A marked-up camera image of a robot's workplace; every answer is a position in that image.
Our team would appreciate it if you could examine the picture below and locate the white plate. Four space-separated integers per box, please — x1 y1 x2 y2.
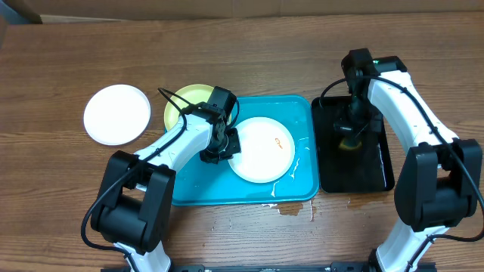
228 117 296 184
83 84 151 146

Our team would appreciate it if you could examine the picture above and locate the green and yellow sponge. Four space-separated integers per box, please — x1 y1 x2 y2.
339 138 362 150

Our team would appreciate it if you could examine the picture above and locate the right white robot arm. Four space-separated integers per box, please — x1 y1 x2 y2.
334 48 483 271

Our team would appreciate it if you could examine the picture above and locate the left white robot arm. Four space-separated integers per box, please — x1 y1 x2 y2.
81 86 241 271

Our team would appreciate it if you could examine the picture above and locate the teal plastic tray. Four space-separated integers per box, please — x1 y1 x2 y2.
172 95 319 206

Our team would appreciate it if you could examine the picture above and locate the black rectangular water tray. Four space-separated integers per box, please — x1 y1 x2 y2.
311 96 395 193

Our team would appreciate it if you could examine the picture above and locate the yellow-green rimmed plate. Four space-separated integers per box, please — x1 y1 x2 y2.
163 83 216 131

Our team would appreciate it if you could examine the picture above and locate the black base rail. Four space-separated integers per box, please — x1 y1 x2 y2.
101 260 438 272

